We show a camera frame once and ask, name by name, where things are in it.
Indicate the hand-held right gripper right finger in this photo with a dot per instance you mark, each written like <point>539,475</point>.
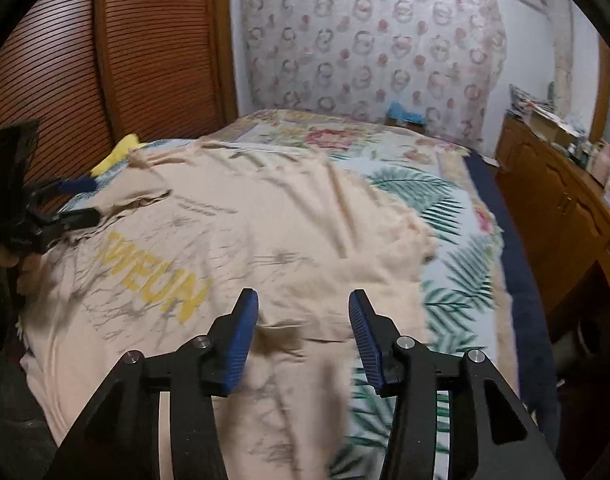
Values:
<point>367,345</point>

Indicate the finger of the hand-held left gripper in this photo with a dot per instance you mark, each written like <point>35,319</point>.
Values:
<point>77,218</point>
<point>77,185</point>

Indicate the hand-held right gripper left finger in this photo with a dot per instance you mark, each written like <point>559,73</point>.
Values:
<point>237,345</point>

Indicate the peach printed t-shirt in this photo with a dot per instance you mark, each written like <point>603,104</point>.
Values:
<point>285,220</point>

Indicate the person's left hand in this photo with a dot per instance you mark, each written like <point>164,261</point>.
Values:
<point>30,275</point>

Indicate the yellow cloth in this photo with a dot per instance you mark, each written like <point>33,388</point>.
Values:
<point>117,155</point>

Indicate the wooden louvered wardrobe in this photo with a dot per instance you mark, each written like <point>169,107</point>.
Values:
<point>135,45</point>

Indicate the navy bed sheet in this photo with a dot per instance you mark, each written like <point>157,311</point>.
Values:
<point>520,285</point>

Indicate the leaf and flower print blanket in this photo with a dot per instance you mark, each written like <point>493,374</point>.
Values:
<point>435,195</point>

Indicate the dark round object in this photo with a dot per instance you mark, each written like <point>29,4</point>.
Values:
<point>580,345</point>

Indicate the small blue cloth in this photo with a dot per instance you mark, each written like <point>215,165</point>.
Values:
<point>405,112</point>

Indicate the wooden dresser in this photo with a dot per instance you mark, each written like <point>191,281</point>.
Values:
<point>550,195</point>

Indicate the floral patterned headboard cover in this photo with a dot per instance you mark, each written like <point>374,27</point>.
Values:
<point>365,55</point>

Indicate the pile of papers and boxes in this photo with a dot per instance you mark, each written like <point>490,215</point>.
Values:
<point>545,115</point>

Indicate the wooden window frame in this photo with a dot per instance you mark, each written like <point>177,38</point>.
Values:
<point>605,90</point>

